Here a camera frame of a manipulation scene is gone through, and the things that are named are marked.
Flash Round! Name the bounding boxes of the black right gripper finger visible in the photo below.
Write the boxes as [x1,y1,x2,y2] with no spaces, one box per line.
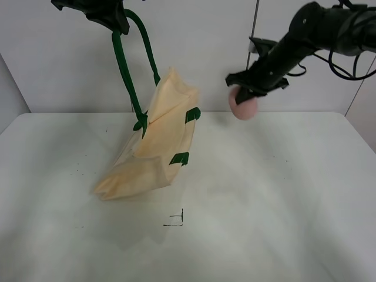
[236,87,253,105]

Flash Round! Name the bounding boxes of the pink peach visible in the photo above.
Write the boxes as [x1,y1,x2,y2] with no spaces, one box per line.
[229,87,258,120]

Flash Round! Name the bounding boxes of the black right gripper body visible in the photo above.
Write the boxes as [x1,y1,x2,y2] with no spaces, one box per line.
[225,37,290,96]

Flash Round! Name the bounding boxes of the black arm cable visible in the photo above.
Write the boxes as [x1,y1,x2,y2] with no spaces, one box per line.
[314,43,376,80]

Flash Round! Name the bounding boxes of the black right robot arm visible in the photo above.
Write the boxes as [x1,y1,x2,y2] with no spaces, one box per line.
[226,1,375,105]

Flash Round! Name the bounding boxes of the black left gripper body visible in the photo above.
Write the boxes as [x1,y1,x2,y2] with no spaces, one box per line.
[51,0,130,35]

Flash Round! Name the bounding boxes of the cream linen bag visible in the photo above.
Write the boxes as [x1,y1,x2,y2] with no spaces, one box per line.
[94,9,201,200]

